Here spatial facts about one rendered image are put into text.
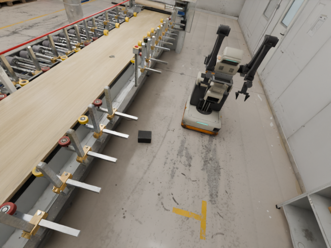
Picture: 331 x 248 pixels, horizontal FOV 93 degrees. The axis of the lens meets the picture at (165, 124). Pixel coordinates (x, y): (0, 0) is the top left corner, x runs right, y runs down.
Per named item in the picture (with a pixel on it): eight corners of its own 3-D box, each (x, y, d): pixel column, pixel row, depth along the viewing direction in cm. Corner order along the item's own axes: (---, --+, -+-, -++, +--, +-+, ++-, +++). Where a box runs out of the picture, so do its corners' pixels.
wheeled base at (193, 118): (185, 103, 312) (188, 93, 294) (216, 111, 309) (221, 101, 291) (180, 127, 266) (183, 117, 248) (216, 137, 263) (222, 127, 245)
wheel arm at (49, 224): (82, 231, 95) (80, 230, 92) (78, 237, 93) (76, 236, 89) (16, 210, 97) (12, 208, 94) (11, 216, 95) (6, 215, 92)
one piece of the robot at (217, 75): (207, 83, 212) (213, 68, 196) (227, 88, 211) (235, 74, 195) (207, 89, 201) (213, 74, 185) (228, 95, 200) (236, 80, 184)
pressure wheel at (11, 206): (16, 223, 92) (4, 219, 84) (3, 220, 92) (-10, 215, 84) (27, 208, 98) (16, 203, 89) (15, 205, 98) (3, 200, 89)
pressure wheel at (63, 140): (61, 152, 126) (56, 144, 117) (64, 144, 131) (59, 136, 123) (72, 152, 127) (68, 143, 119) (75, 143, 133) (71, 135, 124)
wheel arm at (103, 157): (117, 161, 129) (116, 158, 126) (115, 164, 127) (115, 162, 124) (68, 146, 131) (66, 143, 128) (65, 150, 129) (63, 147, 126)
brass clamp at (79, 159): (92, 150, 133) (91, 146, 129) (83, 164, 124) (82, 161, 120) (85, 148, 133) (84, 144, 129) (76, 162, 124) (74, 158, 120)
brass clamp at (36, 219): (49, 214, 98) (46, 212, 95) (32, 240, 89) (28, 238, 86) (40, 211, 99) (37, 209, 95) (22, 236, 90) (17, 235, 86)
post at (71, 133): (89, 164, 137) (74, 129, 102) (87, 168, 135) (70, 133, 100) (85, 163, 137) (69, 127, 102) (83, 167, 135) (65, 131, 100)
